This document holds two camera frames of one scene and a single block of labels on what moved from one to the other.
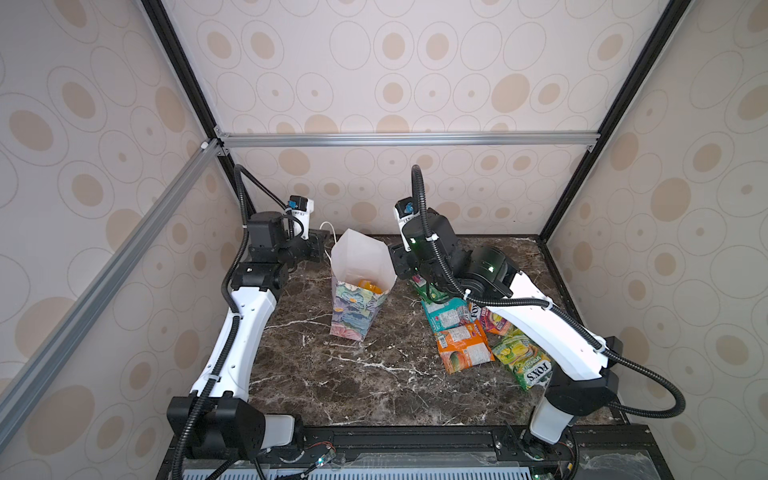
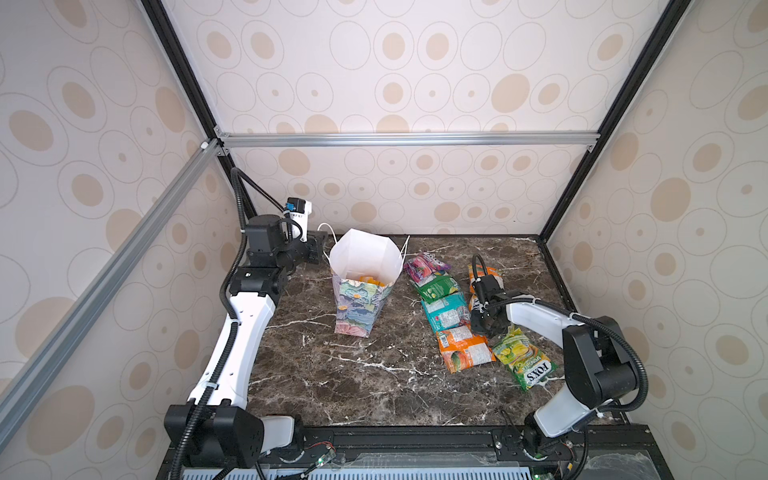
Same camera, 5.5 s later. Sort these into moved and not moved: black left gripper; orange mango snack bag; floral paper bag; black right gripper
Moved: black right gripper
Not moved: orange mango snack bag; floral paper bag; black left gripper
